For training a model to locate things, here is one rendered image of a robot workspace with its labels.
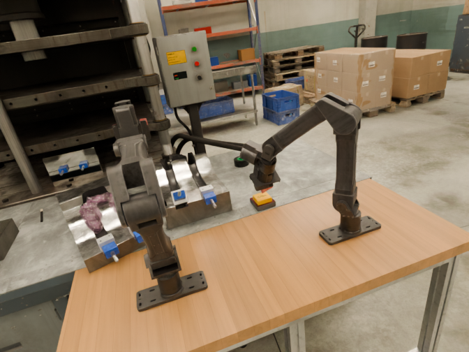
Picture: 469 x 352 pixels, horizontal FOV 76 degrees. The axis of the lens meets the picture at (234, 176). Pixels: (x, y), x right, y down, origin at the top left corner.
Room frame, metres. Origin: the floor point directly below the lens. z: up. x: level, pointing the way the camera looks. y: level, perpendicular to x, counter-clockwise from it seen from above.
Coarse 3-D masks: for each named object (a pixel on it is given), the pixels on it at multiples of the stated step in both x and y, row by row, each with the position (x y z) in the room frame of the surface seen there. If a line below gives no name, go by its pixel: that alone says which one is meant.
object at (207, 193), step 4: (200, 188) 1.04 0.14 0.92; (204, 188) 1.03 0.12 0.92; (208, 188) 1.03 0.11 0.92; (212, 188) 1.02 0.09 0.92; (200, 192) 1.03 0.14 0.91; (204, 192) 1.01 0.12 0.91; (208, 192) 1.02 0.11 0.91; (212, 192) 1.01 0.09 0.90; (204, 196) 0.99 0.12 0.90; (208, 196) 0.99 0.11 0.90; (212, 196) 0.98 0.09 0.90; (204, 200) 0.99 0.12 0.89; (208, 200) 0.98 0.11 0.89; (212, 200) 0.96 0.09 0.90; (216, 200) 0.98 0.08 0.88; (208, 204) 0.98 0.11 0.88; (212, 204) 0.94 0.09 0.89
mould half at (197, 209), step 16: (176, 160) 1.33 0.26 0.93; (208, 160) 1.30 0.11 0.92; (160, 176) 1.22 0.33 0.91; (176, 176) 1.22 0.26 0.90; (208, 176) 1.21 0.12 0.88; (192, 192) 1.07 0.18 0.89; (224, 192) 1.03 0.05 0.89; (192, 208) 0.99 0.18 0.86; (208, 208) 1.01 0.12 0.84; (224, 208) 1.02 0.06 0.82; (176, 224) 0.97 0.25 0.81
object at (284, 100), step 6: (282, 90) 5.23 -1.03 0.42; (264, 96) 5.05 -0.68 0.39; (276, 96) 5.21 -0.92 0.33; (282, 96) 5.24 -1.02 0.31; (288, 96) 4.62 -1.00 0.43; (294, 96) 4.66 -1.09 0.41; (264, 102) 5.08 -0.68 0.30; (270, 102) 4.83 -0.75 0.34; (276, 102) 4.60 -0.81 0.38; (282, 102) 4.61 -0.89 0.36; (288, 102) 4.64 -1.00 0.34; (294, 102) 4.66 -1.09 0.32; (270, 108) 4.85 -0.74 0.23; (276, 108) 4.60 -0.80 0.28; (282, 108) 4.61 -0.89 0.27; (288, 108) 4.64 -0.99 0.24; (294, 108) 4.66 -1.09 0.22
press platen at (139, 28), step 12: (132, 24) 1.69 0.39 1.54; (144, 24) 1.71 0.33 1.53; (48, 36) 1.69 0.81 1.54; (60, 36) 1.70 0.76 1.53; (72, 36) 1.71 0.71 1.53; (84, 36) 1.73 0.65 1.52; (96, 36) 1.74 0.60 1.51; (108, 36) 1.76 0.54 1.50; (120, 36) 1.73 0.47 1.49; (132, 36) 2.30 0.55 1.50; (0, 48) 1.62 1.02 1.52; (12, 48) 1.64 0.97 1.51; (24, 48) 1.65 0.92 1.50; (36, 48) 1.67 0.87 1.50; (48, 48) 1.77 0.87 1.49; (60, 48) 2.17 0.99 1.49
